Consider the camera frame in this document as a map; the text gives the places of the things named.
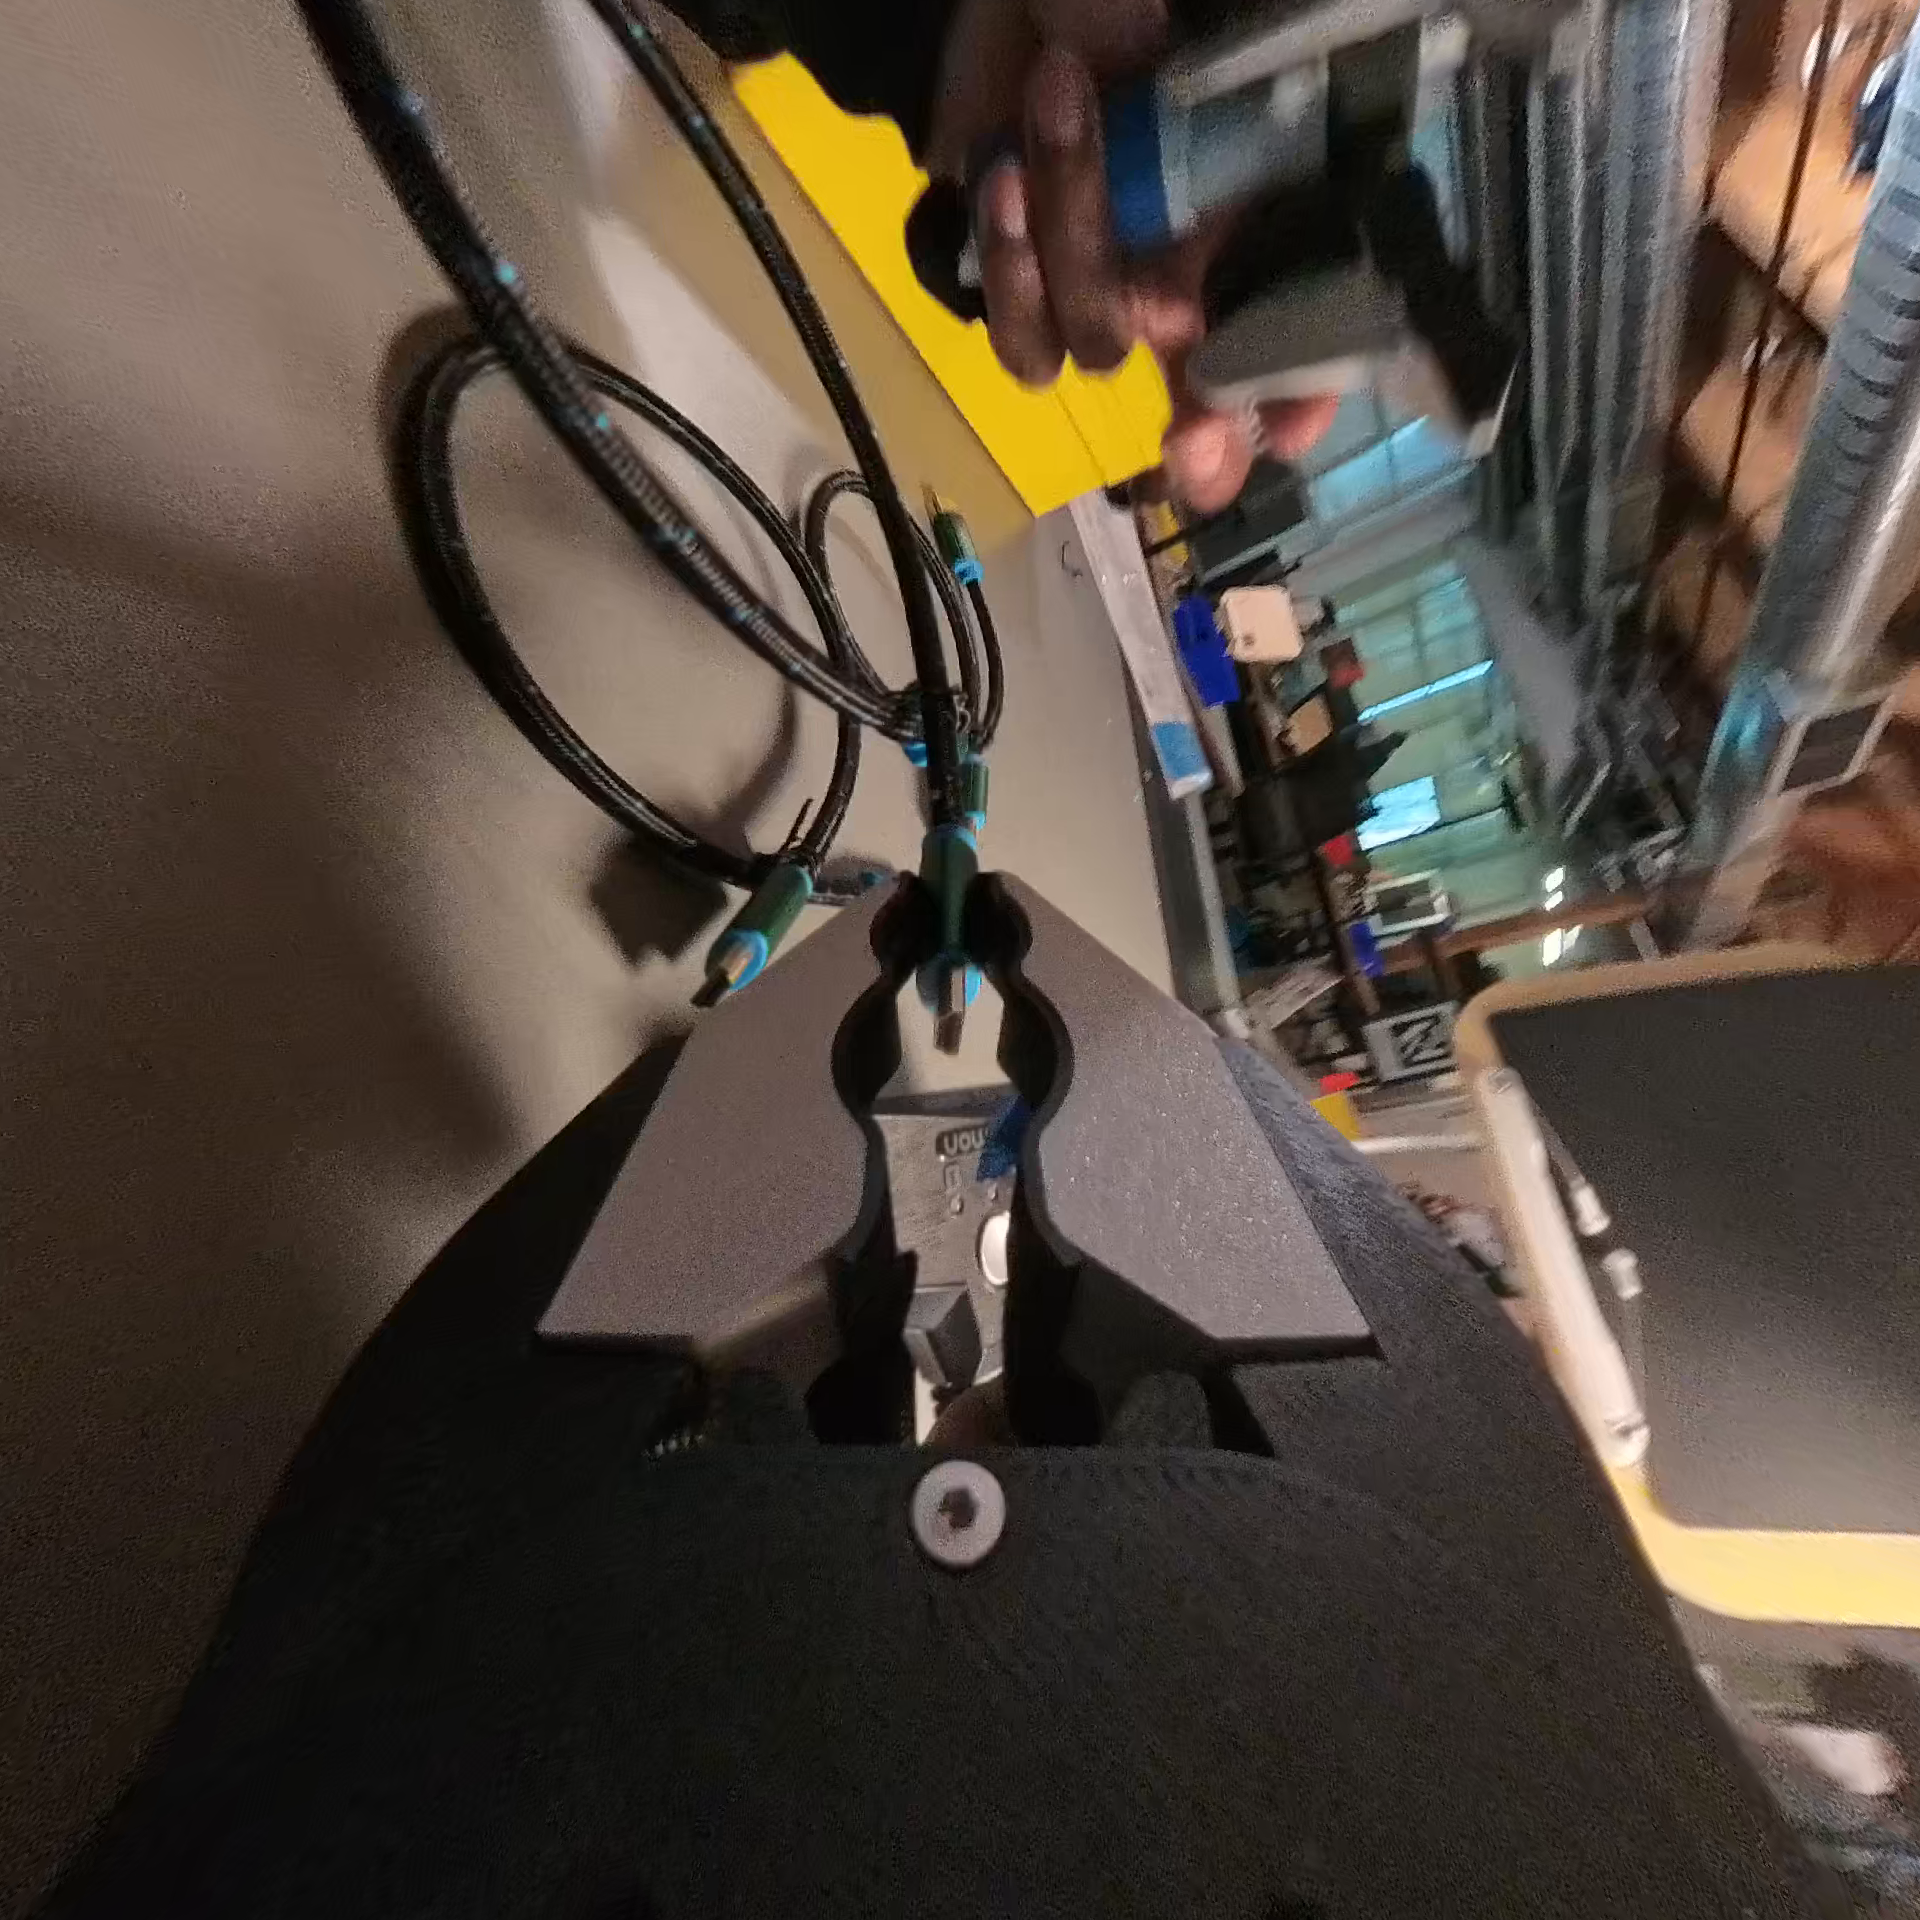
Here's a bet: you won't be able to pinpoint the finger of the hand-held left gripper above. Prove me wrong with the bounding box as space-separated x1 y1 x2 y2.
1189 259 1421 408

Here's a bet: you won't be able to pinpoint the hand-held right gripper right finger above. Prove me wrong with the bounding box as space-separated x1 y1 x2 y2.
966 872 1376 1375

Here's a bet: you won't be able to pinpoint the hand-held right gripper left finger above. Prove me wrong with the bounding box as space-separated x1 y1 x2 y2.
532 872 920 1360

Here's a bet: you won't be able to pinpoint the black hdmi switch box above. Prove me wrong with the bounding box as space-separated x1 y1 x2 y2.
874 1103 1038 1391

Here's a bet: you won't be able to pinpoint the yellow bin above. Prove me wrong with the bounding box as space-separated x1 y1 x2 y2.
736 54 1173 519

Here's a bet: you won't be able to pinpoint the person's left hand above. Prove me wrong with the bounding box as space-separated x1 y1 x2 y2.
920 0 1336 515

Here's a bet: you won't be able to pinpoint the printed paper sheets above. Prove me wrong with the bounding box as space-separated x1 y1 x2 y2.
1072 503 1215 799

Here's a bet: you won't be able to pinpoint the dark curved panel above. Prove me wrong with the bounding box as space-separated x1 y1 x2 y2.
1456 945 1920 1631

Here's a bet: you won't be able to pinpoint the round metal air duct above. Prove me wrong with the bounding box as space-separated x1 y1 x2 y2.
1687 225 1920 932

